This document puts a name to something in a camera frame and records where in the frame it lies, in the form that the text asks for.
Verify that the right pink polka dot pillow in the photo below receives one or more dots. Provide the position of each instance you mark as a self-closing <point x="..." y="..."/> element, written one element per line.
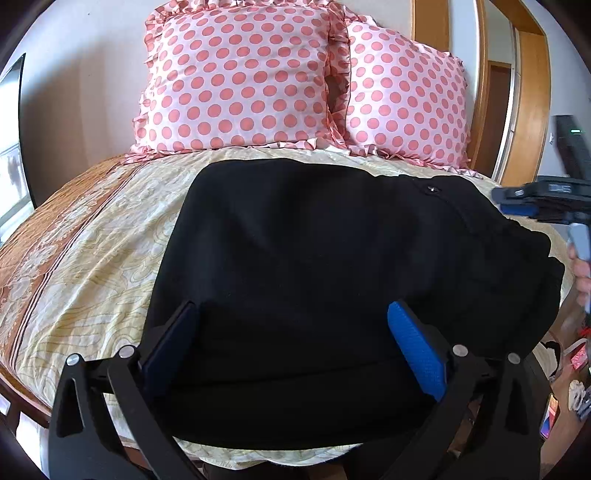
<point x="400" y="98"/>

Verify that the person's right hand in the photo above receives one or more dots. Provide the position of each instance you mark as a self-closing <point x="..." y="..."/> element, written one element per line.
<point x="581" y="271"/>

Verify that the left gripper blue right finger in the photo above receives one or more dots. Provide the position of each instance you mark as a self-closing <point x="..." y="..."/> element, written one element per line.
<point x="489" y="413"/>

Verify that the pink polka dot pillow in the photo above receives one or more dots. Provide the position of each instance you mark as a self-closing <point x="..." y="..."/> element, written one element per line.
<point x="400" y="98"/>
<point x="236" y="74"/>

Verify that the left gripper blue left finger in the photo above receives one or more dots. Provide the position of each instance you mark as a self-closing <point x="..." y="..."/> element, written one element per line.
<point x="161" y="452"/>

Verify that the left pink polka dot pillow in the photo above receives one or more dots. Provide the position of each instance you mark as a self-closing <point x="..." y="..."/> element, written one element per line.
<point x="236" y="74"/>

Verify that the wooden door frame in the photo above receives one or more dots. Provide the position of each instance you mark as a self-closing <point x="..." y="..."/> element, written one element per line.
<point x="528" y="117"/>

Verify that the black pants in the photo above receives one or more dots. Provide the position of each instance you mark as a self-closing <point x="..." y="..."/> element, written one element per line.
<point x="292" y="268"/>

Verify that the dark framed window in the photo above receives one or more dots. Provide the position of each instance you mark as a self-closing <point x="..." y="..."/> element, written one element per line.
<point x="16" y="201"/>

